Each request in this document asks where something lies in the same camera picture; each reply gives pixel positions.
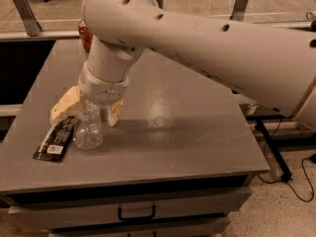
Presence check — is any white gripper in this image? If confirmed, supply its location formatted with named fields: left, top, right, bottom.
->
left=49, top=62, right=129, bottom=126

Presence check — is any clear plastic water bottle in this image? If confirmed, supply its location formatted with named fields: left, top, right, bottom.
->
left=73, top=101, right=103, bottom=150

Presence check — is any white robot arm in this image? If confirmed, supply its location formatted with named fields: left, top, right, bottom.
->
left=76, top=0, right=316, bottom=129

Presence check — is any black rxbar chocolate wrapper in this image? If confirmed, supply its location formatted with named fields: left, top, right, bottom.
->
left=33, top=117, right=75, bottom=162

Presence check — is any red soda can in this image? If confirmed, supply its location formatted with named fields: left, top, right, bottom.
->
left=78, top=20, right=93, bottom=52

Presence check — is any grey cabinet upper drawer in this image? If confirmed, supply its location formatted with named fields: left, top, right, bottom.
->
left=9, top=187, right=251, bottom=230

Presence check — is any grey cabinet drawer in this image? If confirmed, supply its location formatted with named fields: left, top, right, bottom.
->
left=48, top=217, right=230, bottom=237
left=9, top=187, right=251, bottom=230

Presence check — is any grey cabinet lower drawer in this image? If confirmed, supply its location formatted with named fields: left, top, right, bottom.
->
left=48, top=217, right=230, bottom=237

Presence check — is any black metal table leg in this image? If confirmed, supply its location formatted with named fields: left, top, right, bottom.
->
left=255, top=118, right=292, bottom=183

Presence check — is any left metal railing bracket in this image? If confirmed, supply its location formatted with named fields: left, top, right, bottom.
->
left=13, top=0, right=40, bottom=37

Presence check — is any black drawer handle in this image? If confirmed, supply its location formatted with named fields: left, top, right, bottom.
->
left=118, top=204, right=156, bottom=222

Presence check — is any right metal railing bracket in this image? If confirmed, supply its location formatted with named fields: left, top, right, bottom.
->
left=230, top=0, right=249, bottom=21

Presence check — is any black floor cable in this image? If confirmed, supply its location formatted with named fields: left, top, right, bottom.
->
left=257, top=118, right=316, bottom=203

